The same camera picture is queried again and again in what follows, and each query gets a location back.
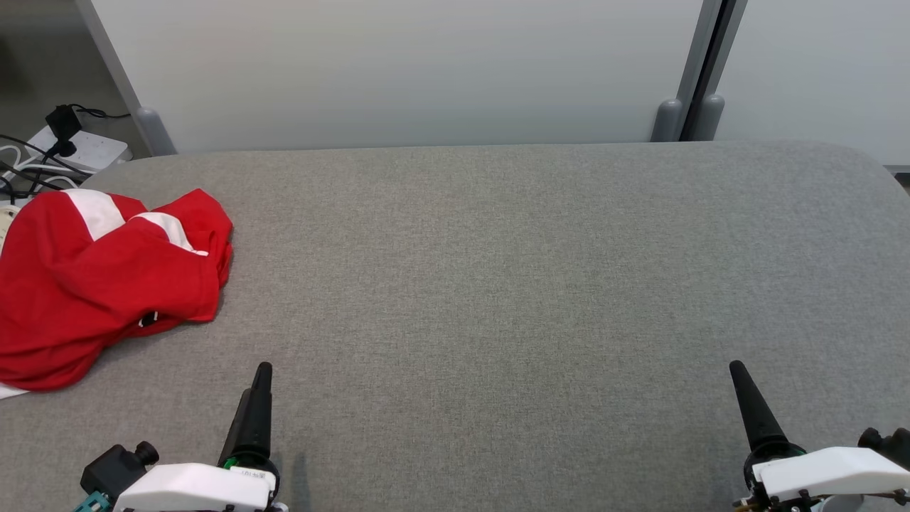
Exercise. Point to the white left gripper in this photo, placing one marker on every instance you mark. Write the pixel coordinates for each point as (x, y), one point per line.
(192, 491)

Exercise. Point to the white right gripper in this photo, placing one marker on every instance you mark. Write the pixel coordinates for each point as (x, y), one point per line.
(825, 473)

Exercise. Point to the red shorts with white stripes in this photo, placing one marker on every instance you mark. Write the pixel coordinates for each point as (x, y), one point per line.
(178, 284)

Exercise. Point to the grey metal stand legs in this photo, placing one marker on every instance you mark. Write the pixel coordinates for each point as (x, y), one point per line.
(707, 117)

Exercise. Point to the grey shelf with computer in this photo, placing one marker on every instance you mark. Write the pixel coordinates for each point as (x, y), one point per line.
(153, 131)

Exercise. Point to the beige flat object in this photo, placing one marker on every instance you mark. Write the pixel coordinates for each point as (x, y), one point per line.
(6, 227)

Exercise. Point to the black plug adapter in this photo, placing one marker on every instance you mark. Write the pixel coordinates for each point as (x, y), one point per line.
(64, 124)

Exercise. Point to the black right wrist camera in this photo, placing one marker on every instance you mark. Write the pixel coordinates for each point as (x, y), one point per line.
(889, 444)

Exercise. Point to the grey partition post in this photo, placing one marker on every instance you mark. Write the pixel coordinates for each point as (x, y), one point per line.
(668, 121)

